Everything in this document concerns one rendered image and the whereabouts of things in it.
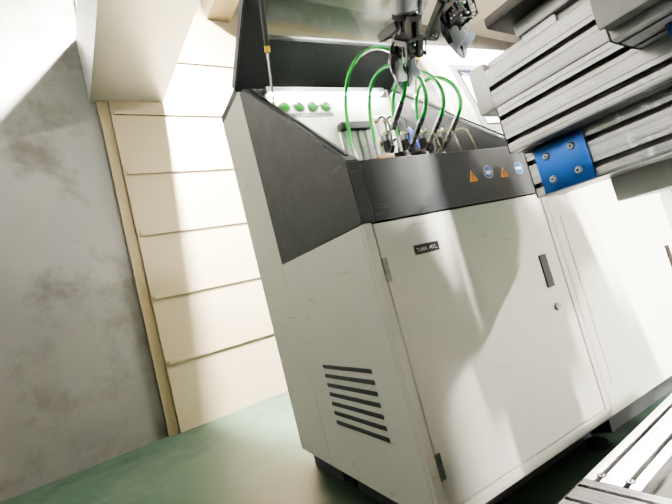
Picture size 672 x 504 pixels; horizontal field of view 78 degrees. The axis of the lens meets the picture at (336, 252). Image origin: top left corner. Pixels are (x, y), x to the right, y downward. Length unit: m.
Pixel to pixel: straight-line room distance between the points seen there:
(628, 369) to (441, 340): 0.77
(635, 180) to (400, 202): 0.49
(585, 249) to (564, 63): 0.89
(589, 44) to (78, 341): 2.95
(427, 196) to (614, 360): 0.83
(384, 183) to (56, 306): 2.47
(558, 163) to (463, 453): 0.70
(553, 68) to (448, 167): 0.49
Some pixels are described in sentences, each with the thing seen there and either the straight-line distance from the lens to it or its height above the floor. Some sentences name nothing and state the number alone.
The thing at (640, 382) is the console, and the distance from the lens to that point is 1.74.
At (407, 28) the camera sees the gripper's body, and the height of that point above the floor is 1.30.
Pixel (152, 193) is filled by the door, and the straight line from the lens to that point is 3.30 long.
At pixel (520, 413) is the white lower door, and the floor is 0.22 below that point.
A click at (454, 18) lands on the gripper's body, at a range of 1.42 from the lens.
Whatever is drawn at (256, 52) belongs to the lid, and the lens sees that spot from 1.65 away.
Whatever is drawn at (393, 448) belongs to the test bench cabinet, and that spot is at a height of 0.23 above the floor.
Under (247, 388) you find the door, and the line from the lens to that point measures 3.28.
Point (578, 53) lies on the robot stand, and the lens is 0.81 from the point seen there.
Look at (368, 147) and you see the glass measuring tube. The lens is 1.78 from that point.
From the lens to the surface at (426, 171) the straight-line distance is 1.17.
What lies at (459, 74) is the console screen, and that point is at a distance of 1.96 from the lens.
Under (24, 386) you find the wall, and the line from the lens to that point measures 3.13.
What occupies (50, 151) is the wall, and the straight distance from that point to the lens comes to 3.40.
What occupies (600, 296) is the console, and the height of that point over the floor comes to 0.42.
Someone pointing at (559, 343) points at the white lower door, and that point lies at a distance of 1.42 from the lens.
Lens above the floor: 0.65
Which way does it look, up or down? 5 degrees up
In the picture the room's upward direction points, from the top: 15 degrees counter-clockwise
